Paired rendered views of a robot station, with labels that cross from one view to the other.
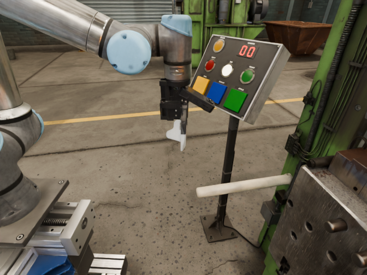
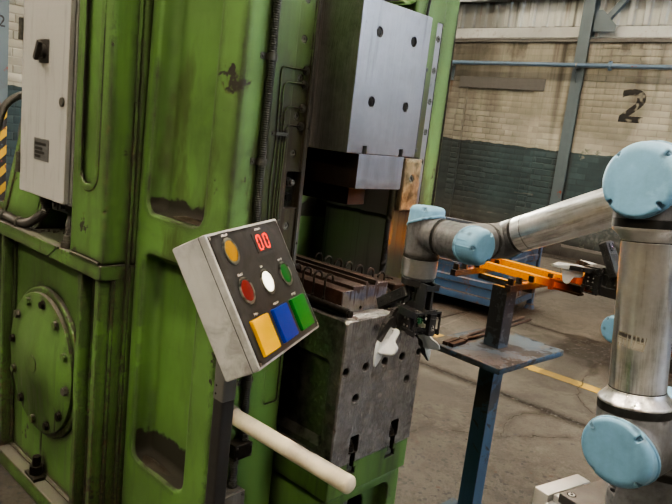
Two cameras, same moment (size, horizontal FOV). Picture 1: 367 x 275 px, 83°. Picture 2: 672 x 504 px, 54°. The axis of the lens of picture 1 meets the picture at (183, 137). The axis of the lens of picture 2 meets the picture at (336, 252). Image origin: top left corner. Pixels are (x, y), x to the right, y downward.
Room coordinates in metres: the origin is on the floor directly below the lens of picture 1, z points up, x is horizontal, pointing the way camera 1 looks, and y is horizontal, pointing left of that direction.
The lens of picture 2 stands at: (1.54, 1.01, 1.43)
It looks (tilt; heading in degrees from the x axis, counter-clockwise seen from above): 11 degrees down; 233
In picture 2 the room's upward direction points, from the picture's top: 7 degrees clockwise
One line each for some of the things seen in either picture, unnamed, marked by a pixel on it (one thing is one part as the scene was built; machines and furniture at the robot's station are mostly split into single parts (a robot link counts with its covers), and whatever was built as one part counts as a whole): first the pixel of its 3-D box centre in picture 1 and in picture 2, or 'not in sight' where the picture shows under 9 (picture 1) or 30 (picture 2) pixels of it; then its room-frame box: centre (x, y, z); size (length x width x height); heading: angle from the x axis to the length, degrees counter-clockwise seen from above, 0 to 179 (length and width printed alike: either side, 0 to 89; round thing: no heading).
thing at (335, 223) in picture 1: (335, 225); not in sight; (0.30, -0.36, 0.87); 0.04 x 0.03 x 0.03; 101
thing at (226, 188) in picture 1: (243, 185); (287, 448); (0.67, -0.27, 0.62); 0.44 x 0.05 x 0.05; 101
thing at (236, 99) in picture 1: (235, 100); (300, 312); (0.73, -0.20, 1.01); 0.07 x 0.05 x 0.07; 36
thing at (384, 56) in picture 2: not in sight; (346, 81); (0.35, -0.64, 1.56); 0.42 x 0.39 x 0.40; 101
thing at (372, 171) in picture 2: not in sight; (327, 163); (0.39, -0.63, 1.32); 0.42 x 0.20 x 0.10; 101
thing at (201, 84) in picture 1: (201, 86); (264, 335); (0.89, -0.08, 1.01); 0.07 x 0.05 x 0.07; 36
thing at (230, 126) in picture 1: (226, 168); (214, 502); (0.88, -0.24, 0.54); 0.04 x 0.04 x 1.08; 11
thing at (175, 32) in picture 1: (176, 40); (425, 232); (0.58, 0.02, 1.23); 0.09 x 0.08 x 0.11; 95
